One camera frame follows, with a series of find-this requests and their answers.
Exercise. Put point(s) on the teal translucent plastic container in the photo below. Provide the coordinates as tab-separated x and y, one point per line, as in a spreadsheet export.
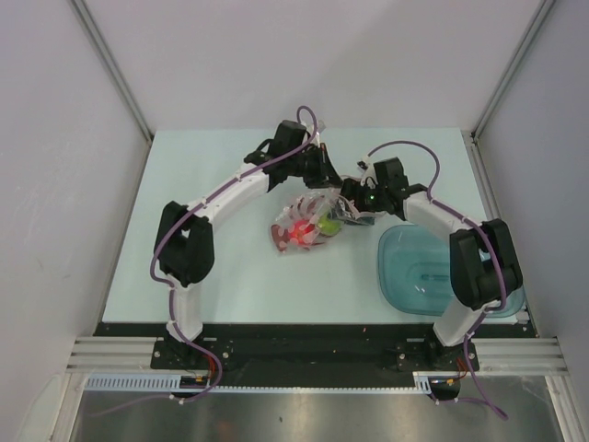
414	271

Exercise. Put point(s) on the green fake food ball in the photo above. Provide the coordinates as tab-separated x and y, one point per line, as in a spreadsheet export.
329	226

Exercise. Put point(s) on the red fake food ball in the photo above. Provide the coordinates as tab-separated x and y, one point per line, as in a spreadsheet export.
302	233

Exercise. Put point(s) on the aluminium corner post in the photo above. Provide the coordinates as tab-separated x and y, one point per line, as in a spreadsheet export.
521	51
106	57

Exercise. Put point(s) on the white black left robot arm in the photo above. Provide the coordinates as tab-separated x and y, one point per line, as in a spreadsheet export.
184	250

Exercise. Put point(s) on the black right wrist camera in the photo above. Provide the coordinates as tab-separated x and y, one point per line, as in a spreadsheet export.
387	173

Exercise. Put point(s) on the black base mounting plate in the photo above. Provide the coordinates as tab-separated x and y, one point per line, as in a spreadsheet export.
398	346

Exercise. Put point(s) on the white slotted cable duct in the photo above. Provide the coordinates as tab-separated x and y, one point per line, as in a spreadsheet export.
146	382

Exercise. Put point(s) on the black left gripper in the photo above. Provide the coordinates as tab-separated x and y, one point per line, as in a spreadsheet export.
327	176

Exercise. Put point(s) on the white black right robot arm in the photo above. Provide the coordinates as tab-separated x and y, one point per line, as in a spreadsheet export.
484	268

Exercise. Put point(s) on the clear zip top bag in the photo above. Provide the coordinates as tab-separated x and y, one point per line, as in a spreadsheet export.
310	205

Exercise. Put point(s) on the left aluminium corner post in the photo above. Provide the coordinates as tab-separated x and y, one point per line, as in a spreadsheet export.
106	57

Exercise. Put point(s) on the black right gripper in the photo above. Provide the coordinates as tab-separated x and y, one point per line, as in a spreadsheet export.
353	190

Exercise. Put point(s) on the aluminium front frame rail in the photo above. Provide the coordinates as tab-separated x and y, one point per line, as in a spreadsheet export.
488	356

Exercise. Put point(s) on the right aluminium corner post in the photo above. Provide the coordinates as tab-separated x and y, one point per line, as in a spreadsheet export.
521	51

